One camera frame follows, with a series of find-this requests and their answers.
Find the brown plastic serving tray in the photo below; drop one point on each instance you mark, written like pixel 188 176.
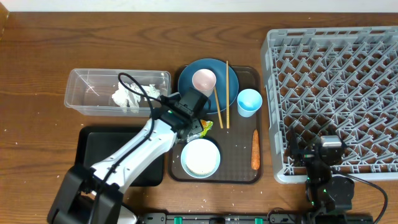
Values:
pixel 235 146

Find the black plastic tray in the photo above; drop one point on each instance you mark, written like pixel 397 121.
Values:
pixel 95 143

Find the right wooden chopstick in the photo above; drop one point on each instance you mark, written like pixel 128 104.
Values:
pixel 227 96

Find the dark blue plate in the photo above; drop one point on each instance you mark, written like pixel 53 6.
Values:
pixel 219 69

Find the clear plastic waste bin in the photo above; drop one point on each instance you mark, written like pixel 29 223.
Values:
pixel 89 90

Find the grey dishwasher rack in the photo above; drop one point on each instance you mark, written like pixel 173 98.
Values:
pixel 343 78

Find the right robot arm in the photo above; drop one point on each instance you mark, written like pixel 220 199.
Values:
pixel 329 195

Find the light blue plastic cup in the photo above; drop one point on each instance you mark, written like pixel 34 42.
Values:
pixel 249 101

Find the left wooden chopstick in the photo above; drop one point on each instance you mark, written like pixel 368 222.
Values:
pixel 218 108

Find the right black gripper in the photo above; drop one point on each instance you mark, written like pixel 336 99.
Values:
pixel 293 150

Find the orange carrot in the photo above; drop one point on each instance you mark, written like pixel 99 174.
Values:
pixel 255 151

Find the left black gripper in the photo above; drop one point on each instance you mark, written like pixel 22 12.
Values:
pixel 199 127

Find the green yellow snack wrapper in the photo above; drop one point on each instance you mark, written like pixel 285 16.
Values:
pixel 206 126

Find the white tissue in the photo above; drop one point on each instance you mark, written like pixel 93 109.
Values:
pixel 151 91
pixel 126 99

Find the pink plastic cup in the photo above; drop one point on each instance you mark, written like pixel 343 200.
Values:
pixel 204 80

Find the pile of white rice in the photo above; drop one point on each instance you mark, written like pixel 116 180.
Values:
pixel 201 158

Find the wooden chopstick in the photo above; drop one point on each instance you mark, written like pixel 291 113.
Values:
pixel 227 96
pixel 218 108

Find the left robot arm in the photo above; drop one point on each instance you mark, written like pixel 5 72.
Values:
pixel 95 194

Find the light blue bowl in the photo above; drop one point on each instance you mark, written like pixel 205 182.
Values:
pixel 182 159

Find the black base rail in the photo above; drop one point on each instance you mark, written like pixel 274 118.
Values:
pixel 272 218

